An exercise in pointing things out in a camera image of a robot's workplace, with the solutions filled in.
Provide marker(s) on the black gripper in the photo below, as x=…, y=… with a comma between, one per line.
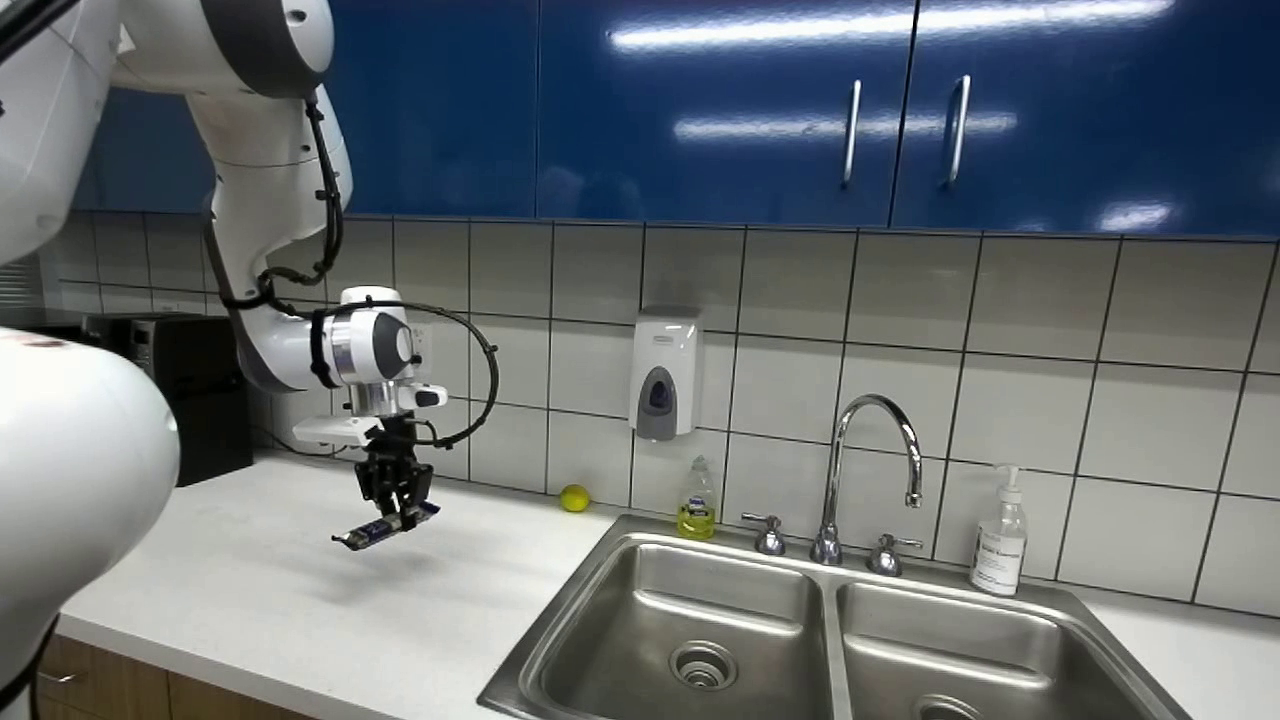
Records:
x=392, y=457

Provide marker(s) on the small black object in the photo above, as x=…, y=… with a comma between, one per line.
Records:
x=366, y=538

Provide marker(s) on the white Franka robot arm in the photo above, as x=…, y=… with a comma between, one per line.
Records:
x=81, y=466

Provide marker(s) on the metal sink drain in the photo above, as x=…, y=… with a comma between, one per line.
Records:
x=701, y=662
x=948, y=704

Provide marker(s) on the stainless steel double sink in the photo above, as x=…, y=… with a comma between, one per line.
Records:
x=747, y=601

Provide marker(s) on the small yellow lemon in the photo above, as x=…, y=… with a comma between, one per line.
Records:
x=573, y=497

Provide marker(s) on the black countertop appliance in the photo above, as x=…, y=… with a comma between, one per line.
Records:
x=202, y=420

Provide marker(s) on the yellow dish soap bottle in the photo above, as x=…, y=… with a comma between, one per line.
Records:
x=696, y=514

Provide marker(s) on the wooden base cabinet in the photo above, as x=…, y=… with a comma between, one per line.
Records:
x=107, y=685

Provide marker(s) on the chrome gooseneck faucet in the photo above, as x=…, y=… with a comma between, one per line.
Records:
x=831, y=493

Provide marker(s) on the clear pump soap bottle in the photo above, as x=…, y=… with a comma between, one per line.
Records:
x=997, y=544

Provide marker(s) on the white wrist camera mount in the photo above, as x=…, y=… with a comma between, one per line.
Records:
x=325, y=436

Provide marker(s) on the white wall soap dispenser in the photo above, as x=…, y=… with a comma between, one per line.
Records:
x=661, y=382

